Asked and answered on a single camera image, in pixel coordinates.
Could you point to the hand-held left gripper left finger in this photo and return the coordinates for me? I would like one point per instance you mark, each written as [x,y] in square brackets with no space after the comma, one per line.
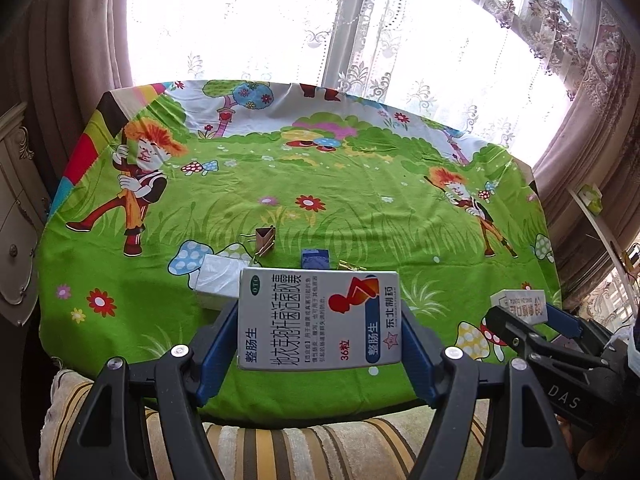
[220,355]

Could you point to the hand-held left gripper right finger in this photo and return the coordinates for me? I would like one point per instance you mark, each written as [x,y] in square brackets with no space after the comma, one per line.
[412,355]

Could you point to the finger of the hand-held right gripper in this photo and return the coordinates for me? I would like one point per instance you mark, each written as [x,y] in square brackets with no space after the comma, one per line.
[515,335]
[565,322]

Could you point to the white box red print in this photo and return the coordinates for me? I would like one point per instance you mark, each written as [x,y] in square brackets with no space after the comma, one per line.
[525,302]

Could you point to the white medicine box red figure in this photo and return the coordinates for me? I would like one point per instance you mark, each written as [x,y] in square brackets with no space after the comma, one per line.
[310,320]

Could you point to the small silver grey box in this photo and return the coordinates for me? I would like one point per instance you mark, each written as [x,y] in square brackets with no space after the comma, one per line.
[220,280]

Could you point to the white window sill shelf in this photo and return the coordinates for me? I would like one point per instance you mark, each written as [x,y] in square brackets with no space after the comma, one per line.
[605,230]

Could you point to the gold binder clip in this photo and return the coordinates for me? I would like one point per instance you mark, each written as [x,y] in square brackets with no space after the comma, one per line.
[352,265]

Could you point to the brown binder clip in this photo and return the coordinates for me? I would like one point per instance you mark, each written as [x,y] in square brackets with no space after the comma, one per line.
[265,240]

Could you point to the striped beige cushion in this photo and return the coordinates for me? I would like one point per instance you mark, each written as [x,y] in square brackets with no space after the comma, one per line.
[300,450]

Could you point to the green tissue box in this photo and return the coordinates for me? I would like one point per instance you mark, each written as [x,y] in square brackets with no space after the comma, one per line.
[591,197]

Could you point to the small blue box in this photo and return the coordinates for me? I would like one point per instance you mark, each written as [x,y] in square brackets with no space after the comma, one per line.
[316,260]

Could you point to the green cartoon printed blanket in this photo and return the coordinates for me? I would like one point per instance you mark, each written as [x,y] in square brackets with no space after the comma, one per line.
[350,185]

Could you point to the brown patterned drape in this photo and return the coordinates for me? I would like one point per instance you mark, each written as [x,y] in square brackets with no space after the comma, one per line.
[75,35]
[590,125]

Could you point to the white ornate cabinet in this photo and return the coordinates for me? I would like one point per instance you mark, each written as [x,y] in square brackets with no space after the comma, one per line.
[20,210]

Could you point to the white lace curtain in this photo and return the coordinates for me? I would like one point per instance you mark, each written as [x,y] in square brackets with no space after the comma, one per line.
[225,20]

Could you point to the white window frame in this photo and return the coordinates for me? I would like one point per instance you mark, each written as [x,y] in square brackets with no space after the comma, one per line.
[345,20]

